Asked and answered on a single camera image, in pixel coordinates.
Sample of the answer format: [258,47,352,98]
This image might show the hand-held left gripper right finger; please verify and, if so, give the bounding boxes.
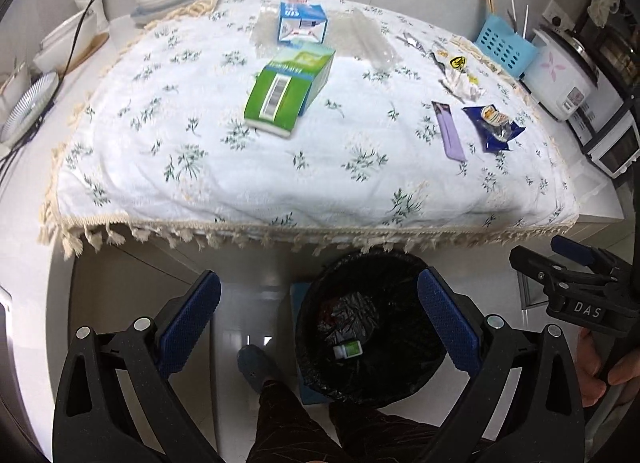
[417,267,586,463]

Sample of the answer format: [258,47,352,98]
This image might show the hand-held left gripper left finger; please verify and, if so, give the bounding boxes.
[52,270,223,463]

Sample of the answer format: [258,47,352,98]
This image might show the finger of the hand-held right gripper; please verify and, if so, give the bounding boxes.
[551,235,626,274]
[509,245,568,296]

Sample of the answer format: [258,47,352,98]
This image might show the black trash bin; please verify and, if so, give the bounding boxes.
[294,250,449,406]

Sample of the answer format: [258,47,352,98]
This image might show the yellow white snack wrapper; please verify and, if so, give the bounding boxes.
[430,43,487,104]

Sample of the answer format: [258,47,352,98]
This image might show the person's right hand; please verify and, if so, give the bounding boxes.
[575,328,640,394]

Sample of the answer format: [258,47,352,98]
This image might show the grey slipper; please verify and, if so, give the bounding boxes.
[237,345,284,394]

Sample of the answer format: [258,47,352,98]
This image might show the crumpled silver wrapper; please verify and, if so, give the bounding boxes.
[320,293,379,340]

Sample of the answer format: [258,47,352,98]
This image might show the teal box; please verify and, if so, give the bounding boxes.
[290,283,331,404]

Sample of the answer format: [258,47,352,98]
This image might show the white black appliance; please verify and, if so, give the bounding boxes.
[582,98,640,180]

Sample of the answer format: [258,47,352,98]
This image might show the person's right leg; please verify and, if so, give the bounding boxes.
[330,400,493,463]

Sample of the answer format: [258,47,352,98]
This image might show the person's leg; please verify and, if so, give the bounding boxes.
[330,400,493,463]
[247,378,333,463]

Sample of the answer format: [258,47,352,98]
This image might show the person's left leg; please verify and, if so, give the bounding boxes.
[247,378,333,463]

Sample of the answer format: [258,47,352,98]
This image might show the dark blue snack wrapper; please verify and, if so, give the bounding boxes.
[462,104,529,154]

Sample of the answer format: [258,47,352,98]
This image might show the floral white tablecloth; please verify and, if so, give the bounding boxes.
[39,0,583,260]

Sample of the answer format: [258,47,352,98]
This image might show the purple wrapper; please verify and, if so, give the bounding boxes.
[431,100,468,162]

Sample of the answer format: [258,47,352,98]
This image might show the white rice cooker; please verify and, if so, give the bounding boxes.
[522,25,627,122]

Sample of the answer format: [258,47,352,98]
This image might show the light blue plastic basket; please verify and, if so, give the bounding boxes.
[474,14,544,78]

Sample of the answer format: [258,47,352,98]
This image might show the white sticks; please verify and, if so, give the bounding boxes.
[507,0,532,40]

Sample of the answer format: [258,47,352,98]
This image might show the green carton box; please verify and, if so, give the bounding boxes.
[244,40,337,138]

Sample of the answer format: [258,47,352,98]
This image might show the white desk fan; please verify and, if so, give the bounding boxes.
[0,72,62,150]

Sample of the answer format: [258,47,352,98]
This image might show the large clear plastic bag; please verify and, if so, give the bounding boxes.
[345,10,402,72]

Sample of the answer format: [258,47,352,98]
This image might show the small clear plastic wrapper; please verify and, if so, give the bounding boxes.
[249,7,282,58]

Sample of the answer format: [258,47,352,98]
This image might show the stack of white dishes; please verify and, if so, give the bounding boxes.
[32,8,99,72]

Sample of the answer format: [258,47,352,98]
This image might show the blue rimmed plate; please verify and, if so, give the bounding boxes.
[130,0,214,27]

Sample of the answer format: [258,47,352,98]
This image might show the blue white carton box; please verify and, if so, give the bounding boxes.
[275,0,329,46]

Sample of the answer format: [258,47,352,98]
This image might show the white wall socket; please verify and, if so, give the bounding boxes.
[542,0,576,32]

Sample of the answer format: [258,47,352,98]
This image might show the black cable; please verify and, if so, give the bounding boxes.
[0,0,127,164]

